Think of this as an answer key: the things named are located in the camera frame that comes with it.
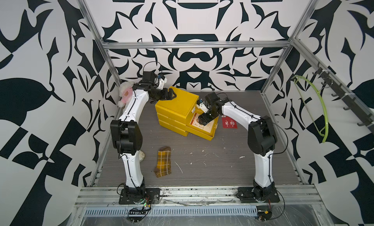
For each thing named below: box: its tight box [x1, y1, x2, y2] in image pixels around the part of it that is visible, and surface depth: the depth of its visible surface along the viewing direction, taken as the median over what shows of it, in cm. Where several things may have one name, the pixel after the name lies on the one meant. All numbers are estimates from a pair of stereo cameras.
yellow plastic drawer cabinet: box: [155, 86, 214, 141], surface depth 87 cm
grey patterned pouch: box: [138, 150, 146, 163], surface depth 87 cm
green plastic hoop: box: [291, 75, 330, 144], surface depth 72 cm
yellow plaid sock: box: [153, 145, 172, 178], surface depth 86 cm
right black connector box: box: [256, 205, 273, 221], surface depth 73 cm
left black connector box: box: [127, 209, 147, 223], surface depth 73 cm
